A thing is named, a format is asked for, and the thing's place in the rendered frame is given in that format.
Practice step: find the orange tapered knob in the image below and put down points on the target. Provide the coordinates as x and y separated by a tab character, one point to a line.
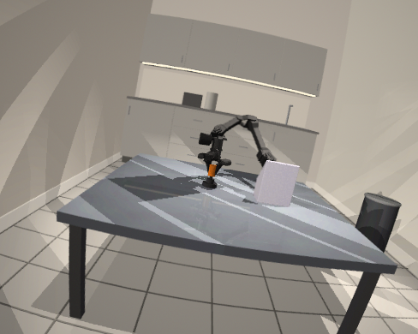
211	171

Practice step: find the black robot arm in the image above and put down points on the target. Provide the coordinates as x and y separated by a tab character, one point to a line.
216	138

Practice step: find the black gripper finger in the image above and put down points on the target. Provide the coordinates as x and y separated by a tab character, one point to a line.
208	164
218	166

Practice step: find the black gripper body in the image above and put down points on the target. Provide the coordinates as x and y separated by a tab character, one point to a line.
225	161

